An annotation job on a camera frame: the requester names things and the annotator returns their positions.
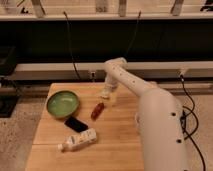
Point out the white wall rail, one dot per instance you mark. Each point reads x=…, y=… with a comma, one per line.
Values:
x=146, y=70

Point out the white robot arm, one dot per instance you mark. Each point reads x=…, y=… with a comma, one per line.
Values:
x=159, y=113

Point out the red sausage toy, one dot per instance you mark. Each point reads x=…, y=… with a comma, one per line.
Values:
x=97, y=111

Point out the black box at left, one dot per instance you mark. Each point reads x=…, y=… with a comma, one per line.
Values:
x=8, y=63

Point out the white plastic bottle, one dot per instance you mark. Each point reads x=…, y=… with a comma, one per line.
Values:
x=78, y=141

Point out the black smartphone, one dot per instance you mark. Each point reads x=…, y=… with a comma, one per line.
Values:
x=76, y=124

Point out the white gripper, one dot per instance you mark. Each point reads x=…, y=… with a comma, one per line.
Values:
x=110, y=85

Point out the green ceramic bowl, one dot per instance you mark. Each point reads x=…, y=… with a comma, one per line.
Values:
x=62, y=104

